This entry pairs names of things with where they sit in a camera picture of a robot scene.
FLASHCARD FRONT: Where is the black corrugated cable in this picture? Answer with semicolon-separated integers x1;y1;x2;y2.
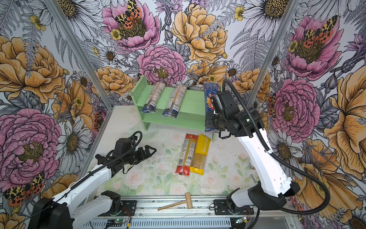
54;131;143;204
222;79;331;215

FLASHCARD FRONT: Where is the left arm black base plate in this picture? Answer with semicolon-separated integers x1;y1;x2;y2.
99;200;137;217

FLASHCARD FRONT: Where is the clear spaghetti bag white label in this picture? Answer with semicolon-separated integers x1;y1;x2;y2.
162;85;187;119

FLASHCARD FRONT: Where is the small wooden mallet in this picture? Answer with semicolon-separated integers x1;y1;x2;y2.
157;192;193;211

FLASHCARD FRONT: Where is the right black corrugated cable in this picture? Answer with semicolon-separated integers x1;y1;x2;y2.
222;79;331;215

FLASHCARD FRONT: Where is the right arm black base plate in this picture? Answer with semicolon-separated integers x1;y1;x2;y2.
213;199;254;216

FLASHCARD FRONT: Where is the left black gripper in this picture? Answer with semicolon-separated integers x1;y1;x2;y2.
123;145;156;165

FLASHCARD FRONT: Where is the left black corrugated cable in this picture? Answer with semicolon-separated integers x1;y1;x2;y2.
54;131;143;204

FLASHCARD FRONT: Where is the blue Barilla spaghetti bag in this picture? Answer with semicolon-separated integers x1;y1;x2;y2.
204;82;220;133

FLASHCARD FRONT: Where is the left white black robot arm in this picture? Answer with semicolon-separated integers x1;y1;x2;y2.
28;136;157;229

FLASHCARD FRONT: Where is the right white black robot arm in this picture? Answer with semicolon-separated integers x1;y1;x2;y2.
205;91;299;211

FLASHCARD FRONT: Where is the clear spaghetti bag dark end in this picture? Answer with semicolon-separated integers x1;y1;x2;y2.
142;81;166;113

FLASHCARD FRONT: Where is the yellow spaghetti bag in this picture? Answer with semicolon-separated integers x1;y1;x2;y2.
190;135;211;176

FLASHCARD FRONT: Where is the red-ended clear spaghetti bag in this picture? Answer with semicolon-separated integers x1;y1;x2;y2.
175;134;198;176

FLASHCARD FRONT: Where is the black handheld remote device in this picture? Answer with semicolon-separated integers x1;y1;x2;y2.
95;154;108;165

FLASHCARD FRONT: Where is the green wooden two-tier shelf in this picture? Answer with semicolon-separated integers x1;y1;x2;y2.
131;76;206;131

